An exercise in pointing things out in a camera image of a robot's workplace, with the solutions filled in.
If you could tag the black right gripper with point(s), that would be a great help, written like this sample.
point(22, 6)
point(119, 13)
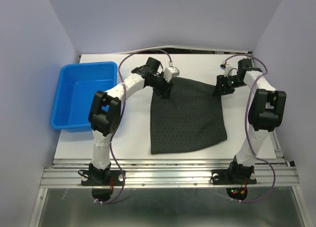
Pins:
point(220, 89)

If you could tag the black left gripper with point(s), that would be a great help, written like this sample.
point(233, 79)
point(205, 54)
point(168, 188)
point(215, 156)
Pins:
point(164, 92)

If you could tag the black dotted skirt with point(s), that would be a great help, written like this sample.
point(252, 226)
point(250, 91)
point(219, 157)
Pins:
point(191, 120)

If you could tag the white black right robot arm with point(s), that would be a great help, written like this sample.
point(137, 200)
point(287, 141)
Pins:
point(264, 110)

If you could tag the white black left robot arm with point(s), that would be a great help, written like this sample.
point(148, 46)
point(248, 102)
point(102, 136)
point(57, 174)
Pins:
point(107, 107)

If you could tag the blue plastic bin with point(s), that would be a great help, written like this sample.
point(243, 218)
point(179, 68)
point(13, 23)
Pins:
point(76, 87)

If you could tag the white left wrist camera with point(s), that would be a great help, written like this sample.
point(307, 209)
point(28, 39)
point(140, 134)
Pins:
point(170, 72)

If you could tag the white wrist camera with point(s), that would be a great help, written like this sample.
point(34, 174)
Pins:
point(227, 68)
point(170, 72)

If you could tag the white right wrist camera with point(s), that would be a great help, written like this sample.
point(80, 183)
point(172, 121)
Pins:
point(227, 68)

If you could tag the right side aluminium rail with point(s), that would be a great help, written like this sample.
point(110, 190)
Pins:
point(257, 62)

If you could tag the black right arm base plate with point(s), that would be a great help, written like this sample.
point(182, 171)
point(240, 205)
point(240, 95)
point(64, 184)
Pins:
point(223, 177)

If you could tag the aluminium table edge rail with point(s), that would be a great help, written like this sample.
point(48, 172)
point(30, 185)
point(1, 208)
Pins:
point(168, 173)

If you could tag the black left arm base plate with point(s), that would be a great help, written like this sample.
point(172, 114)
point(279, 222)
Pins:
point(110, 178)

